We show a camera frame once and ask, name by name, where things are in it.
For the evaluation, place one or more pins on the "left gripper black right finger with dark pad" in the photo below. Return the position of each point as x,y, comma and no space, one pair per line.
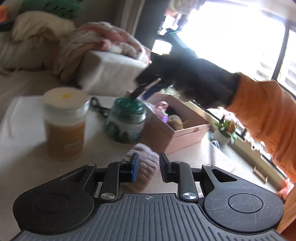
181,173

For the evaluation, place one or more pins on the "green lid glass jar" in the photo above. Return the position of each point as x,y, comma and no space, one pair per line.
126,120

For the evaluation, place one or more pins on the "brown furry plush toy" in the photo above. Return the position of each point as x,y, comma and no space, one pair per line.
175,122

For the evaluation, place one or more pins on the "pink patterned blanket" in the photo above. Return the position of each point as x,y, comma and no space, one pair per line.
98,36

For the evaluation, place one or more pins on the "black gloved hand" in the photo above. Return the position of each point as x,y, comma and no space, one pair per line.
200,80

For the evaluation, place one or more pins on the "white table cloth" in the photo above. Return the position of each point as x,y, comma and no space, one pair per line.
25,161

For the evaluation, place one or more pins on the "pink storage box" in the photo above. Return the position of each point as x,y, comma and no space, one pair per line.
159,136

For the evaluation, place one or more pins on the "cream folded blanket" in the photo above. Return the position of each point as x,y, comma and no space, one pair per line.
42,25

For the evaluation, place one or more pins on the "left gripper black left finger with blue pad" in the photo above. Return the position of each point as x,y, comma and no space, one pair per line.
115,174

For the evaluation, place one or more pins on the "potted flower plant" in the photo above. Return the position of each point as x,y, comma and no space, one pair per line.
225,130

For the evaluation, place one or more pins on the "green plush cushion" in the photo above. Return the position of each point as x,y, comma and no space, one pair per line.
68,9

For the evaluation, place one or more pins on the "beige covered sofa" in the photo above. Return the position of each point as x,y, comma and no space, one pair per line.
31,67

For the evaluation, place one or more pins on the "white lid amber jar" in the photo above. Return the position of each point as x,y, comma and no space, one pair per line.
65,111

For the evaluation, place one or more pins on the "pink knitted soft object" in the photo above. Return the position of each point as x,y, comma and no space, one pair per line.
148,167

